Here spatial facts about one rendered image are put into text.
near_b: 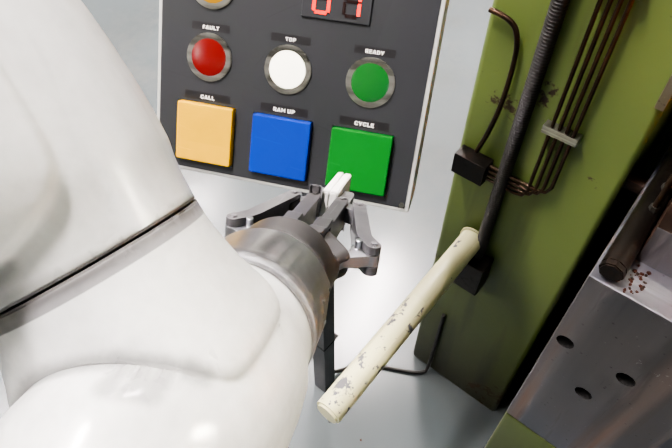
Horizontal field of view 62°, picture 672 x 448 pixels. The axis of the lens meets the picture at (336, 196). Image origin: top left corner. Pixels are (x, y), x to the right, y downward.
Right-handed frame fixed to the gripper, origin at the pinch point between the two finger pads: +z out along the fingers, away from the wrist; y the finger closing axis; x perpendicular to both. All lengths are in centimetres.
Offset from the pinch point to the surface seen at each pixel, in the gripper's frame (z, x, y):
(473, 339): 68, -53, 25
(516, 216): 46, -13, 24
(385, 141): 12.3, 3.5, 2.8
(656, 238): 15.8, -3.1, 35.7
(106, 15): 207, -3, -162
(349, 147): 12.3, 2.0, -1.4
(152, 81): 170, -25, -116
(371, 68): 12.7, 11.5, -0.2
